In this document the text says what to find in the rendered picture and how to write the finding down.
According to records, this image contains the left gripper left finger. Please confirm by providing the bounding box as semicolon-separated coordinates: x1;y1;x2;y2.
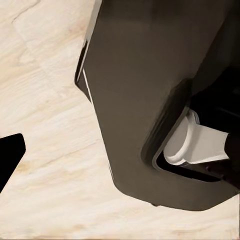
0;133;26;193

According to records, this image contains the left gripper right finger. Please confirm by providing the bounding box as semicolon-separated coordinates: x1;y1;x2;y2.
224;133;240;173

